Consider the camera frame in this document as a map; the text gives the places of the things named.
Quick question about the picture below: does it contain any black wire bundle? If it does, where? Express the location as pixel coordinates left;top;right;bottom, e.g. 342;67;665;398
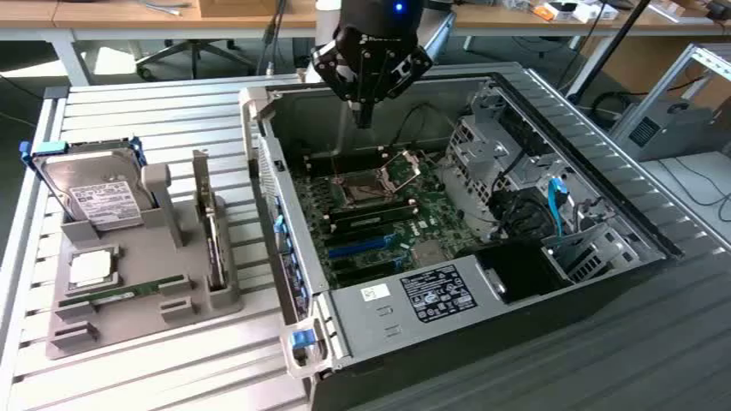
485;188;560;243

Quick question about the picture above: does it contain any blue case latch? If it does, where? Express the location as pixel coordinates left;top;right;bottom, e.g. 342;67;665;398
286;328;316;351

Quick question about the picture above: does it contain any black RAM stick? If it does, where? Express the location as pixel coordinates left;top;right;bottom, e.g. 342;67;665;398
328;205;417;232

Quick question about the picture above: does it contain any brown cabinet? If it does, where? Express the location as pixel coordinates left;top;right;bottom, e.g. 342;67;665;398
576;36;694;98

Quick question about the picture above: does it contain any blue expansion slot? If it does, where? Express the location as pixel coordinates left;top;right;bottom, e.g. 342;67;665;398
325;234;400;259

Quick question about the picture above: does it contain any silver CPU chip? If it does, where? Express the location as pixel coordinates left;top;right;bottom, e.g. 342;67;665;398
66;250;115;291

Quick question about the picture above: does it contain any metal drive cage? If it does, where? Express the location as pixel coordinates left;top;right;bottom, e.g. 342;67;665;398
441;111;576;223

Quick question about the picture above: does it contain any light grey cable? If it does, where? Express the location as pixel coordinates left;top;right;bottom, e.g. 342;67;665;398
139;0;194;17

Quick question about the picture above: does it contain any aluminium frame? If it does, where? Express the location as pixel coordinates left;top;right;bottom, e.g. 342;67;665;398
605;41;731;145

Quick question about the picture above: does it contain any graphics card with metal bracket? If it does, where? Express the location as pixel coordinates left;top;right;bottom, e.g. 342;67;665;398
190;148;229;293

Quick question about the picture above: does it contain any hard disk in blue bracket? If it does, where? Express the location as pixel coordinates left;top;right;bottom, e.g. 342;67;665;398
18;134;152;233

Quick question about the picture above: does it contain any brown cardboard box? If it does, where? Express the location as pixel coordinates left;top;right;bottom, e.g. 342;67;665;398
197;0;288;19

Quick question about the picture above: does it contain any cardboard tray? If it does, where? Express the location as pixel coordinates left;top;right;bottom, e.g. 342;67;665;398
660;2;714;25

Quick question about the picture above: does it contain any grey parts rack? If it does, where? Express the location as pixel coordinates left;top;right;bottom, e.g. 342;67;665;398
43;163;248;361

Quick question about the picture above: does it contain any grey computer tower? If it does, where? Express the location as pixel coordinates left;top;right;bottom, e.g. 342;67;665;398
625;97;718;163

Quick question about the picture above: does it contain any copper socket cover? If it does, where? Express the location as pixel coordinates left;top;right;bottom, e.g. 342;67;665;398
377;148;428;193

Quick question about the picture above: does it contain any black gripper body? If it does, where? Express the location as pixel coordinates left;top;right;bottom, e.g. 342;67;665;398
333;0;426;55

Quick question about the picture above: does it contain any blue flat wire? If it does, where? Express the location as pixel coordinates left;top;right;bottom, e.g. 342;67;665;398
545;176;573;239

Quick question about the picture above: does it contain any wooden desk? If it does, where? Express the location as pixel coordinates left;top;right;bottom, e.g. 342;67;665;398
0;0;61;44
42;0;321;86
449;0;731;52

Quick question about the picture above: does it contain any grey power supply unit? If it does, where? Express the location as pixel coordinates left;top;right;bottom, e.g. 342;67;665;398
321;254;504;361

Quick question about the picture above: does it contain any grey chipset heatsink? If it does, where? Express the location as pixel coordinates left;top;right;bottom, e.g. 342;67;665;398
410;240;449;265

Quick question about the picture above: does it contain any black tripod pole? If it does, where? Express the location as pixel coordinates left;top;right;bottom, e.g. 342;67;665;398
562;0;653;104

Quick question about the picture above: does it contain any grey disk bay bracket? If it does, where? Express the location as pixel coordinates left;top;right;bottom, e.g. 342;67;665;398
538;222;636;287

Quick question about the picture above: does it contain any green RAM stick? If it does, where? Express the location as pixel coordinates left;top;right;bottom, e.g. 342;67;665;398
55;274;185;308

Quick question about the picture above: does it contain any orange and white box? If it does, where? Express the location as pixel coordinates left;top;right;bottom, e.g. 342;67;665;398
529;1;573;22

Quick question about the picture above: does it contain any green motherboard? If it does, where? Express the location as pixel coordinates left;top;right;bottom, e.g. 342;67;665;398
288;160;496;289

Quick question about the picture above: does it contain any thin metal locking lever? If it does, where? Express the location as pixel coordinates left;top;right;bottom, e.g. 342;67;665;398
325;144;345;183

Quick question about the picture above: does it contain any open black PC case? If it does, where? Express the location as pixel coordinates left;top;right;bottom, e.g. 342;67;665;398
237;70;685;411

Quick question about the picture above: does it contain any black expansion slot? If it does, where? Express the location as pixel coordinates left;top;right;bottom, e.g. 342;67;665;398
329;255;401;276
322;229;396;248
336;267;404;288

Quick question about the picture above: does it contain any black office chair base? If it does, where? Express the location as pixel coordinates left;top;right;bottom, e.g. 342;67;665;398
133;38;257;81

